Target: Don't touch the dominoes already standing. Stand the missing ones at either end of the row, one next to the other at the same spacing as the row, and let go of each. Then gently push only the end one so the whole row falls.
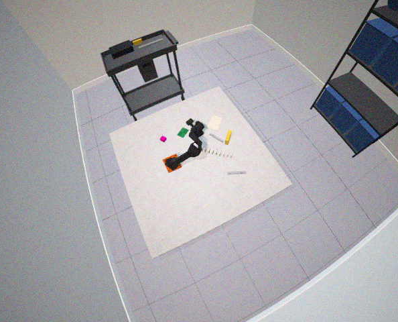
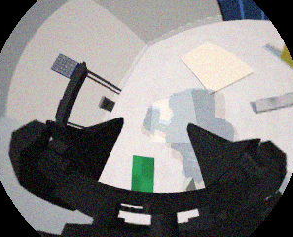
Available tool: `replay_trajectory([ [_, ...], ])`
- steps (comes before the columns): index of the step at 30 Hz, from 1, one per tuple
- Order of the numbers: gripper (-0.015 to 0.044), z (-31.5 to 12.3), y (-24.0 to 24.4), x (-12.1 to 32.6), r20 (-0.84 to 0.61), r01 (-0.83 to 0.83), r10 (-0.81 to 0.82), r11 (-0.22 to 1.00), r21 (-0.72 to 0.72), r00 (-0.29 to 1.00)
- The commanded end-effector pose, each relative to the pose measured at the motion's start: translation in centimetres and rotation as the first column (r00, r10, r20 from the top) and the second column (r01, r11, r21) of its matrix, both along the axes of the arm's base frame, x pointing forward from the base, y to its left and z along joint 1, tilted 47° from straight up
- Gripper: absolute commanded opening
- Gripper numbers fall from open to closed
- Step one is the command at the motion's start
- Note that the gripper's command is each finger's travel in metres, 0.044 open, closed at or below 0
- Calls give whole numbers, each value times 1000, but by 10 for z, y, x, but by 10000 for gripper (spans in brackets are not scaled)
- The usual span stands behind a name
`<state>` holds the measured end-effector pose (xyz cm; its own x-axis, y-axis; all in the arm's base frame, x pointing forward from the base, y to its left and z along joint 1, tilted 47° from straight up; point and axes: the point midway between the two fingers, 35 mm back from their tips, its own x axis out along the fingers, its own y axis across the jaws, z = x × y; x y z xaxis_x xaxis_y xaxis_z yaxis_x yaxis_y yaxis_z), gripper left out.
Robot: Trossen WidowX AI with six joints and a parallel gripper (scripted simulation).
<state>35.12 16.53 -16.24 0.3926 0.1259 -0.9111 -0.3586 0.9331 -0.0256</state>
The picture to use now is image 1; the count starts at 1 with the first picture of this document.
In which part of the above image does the yellow rectangular block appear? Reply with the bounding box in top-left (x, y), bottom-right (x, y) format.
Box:
top-left (225, 130), bottom-right (231, 145)

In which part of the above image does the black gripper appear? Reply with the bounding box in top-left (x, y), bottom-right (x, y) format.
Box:
top-left (186, 118), bottom-right (204, 137)

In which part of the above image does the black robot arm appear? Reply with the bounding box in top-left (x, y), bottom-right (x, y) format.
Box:
top-left (165, 121), bottom-right (205, 170)

